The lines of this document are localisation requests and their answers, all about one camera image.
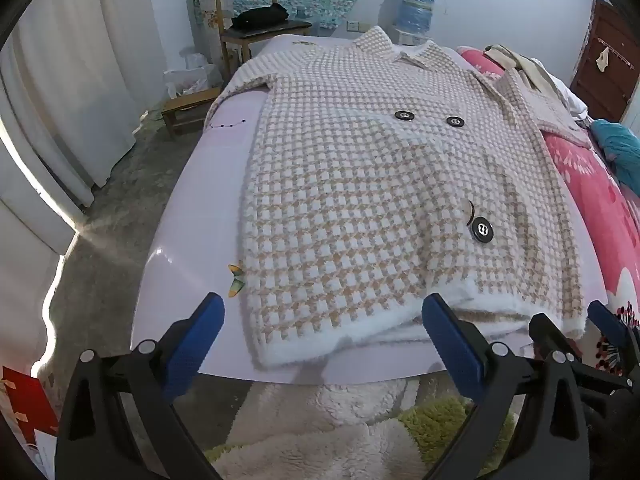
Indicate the beige clothes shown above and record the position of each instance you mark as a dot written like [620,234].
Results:
[525,67]

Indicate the brown wooden door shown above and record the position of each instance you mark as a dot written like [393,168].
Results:
[607,90]

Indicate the pink floral blanket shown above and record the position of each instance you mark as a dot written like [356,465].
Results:
[590,185]

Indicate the small wooden stool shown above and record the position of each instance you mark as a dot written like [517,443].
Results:
[187,105]

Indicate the white curtain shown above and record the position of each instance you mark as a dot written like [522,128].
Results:
[65,85]

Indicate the white hanging garment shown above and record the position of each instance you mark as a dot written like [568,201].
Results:
[602,60]

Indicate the teal cloth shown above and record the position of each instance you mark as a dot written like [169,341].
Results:
[620,150]

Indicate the white water dispenser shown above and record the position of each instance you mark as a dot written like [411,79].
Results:
[410,37]

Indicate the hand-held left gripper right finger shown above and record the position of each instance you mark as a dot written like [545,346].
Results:
[452,345]

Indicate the white plastic bags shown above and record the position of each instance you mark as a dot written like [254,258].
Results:
[192,77]

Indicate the white wall socket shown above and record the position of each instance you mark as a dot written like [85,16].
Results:
[355,26]

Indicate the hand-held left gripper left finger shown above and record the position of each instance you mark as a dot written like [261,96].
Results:
[195,340]

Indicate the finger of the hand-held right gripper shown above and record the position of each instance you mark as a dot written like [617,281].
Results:
[547,332]
[607,320]

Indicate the beige white houndstooth coat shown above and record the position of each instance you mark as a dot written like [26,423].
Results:
[350,160]

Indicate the wooden chair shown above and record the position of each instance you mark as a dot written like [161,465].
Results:
[265,30]

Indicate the blue water bottle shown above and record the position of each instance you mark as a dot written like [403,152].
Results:
[417,5]

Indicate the red box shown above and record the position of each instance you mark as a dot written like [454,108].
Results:
[30,405]

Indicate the fluffy white green garment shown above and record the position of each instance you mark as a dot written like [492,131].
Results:
[325,440]

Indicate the black bag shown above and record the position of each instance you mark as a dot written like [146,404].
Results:
[260,17]

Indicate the white cloth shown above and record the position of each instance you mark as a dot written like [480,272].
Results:
[572,102]

